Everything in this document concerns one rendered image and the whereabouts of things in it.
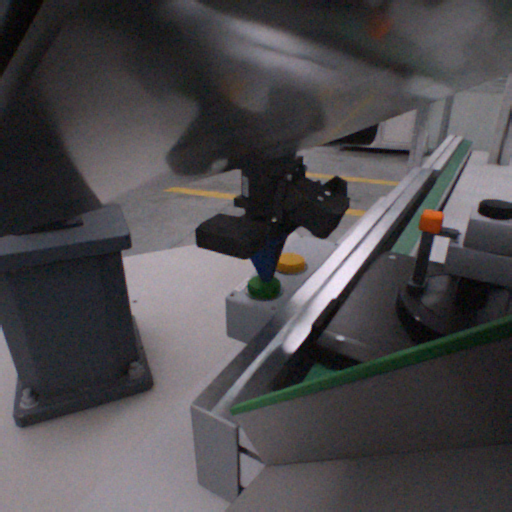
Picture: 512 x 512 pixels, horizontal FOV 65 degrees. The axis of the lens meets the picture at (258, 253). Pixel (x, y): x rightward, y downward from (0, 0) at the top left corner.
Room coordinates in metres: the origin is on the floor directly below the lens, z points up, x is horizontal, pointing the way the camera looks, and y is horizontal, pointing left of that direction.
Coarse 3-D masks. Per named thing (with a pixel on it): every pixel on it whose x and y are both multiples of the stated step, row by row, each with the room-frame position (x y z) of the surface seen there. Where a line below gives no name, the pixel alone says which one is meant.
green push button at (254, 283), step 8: (256, 280) 0.42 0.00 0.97; (272, 280) 0.42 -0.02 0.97; (248, 288) 0.41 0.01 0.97; (256, 288) 0.40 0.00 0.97; (264, 288) 0.40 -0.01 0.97; (272, 288) 0.40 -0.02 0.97; (280, 288) 0.41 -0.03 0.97; (256, 296) 0.40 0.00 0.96; (264, 296) 0.40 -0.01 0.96; (272, 296) 0.40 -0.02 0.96
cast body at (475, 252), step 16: (480, 208) 0.35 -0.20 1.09; (496, 208) 0.34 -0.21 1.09; (480, 224) 0.33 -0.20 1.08; (496, 224) 0.33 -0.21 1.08; (464, 240) 0.34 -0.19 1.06; (480, 240) 0.33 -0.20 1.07; (496, 240) 0.33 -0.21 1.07; (448, 256) 0.34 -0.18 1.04; (464, 256) 0.34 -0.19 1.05; (480, 256) 0.33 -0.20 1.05; (496, 256) 0.33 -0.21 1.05; (448, 272) 0.34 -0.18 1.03; (464, 272) 0.34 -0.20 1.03; (480, 272) 0.33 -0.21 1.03; (496, 272) 0.32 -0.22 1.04
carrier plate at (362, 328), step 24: (384, 264) 0.47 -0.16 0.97; (408, 264) 0.47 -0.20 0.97; (432, 264) 0.47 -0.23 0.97; (360, 288) 0.41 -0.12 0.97; (384, 288) 0.41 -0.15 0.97; (360, 312) 0.36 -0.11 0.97; (384, 312) 0.36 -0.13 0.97; (336, 336) 0.32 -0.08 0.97; (360, 336) 0.32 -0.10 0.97; (384, 336) 0.32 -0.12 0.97; (408, 336) 0.32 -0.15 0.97; (336, 360) 0.29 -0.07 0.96; (360, 360) 0.28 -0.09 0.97
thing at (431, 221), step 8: (424, 216) 0.37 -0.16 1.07; (432, 216) 0.37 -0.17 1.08; (440, 216) 0.37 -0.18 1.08; (424, 224) 0.37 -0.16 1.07; (432, 224) 0.36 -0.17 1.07; (440, 224) 0.36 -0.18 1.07; (424, 232) 0.37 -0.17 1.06; (432, 232) 0.36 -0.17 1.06; (440, 232) 0.36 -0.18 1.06; (448, 232) 0.36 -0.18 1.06; (456, 232) 0.36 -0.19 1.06; (424, 240) 0.37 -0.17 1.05; (432, 240) 0.37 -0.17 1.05; (424, 248) 0.37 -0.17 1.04; (432, 248) 0.38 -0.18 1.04; (424, 256) 0.37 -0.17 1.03; (416, 264) 0.37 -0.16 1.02; (424, 264) 0.37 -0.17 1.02; (416, 272) 0.37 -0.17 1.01; (424, 272) 0.37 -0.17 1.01; (416, 280) 0.37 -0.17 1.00
